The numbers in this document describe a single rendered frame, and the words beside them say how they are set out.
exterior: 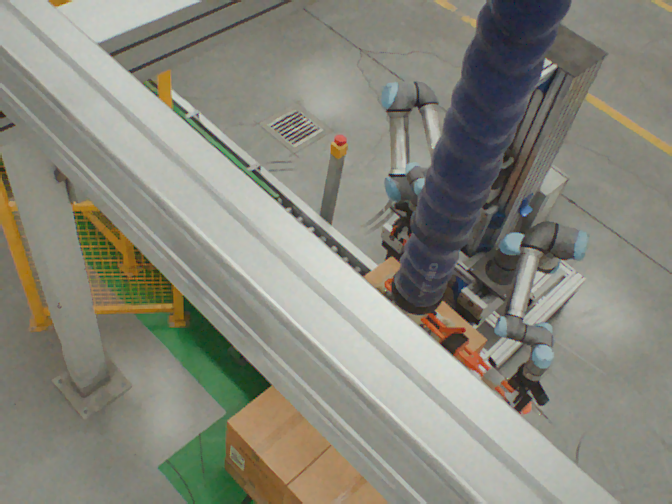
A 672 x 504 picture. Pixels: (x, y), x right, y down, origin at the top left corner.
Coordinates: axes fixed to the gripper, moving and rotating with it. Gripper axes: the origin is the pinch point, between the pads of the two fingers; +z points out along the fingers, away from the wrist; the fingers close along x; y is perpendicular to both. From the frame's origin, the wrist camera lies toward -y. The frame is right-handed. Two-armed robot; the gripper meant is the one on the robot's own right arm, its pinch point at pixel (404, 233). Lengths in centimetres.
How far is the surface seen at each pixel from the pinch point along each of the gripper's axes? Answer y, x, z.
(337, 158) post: -64, 19, 14
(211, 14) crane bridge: 40, -141, -194
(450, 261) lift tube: 40, -27, -41
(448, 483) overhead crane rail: 114, -176, -211
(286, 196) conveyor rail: -81, 2, 48
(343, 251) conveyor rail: -35, 3, 52
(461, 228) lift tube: 40, -31, -65
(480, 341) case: 59, -8, 13
